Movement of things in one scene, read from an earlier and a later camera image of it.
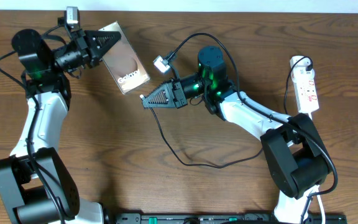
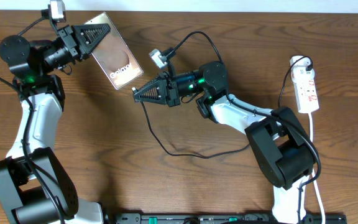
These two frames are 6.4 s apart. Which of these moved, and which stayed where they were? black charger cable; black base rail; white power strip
Moved: black charger cable
Stayed: white power strip; black base rail
